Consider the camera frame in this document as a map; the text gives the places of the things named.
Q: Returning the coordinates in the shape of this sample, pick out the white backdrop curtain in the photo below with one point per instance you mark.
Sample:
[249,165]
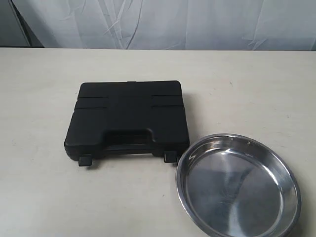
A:
[160,24]

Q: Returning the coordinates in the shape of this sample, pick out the black plastic tool case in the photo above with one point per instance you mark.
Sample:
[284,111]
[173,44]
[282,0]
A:
[128,118]

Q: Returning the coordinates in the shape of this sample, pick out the round stainless steel tray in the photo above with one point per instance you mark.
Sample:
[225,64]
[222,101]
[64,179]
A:
[234,186]

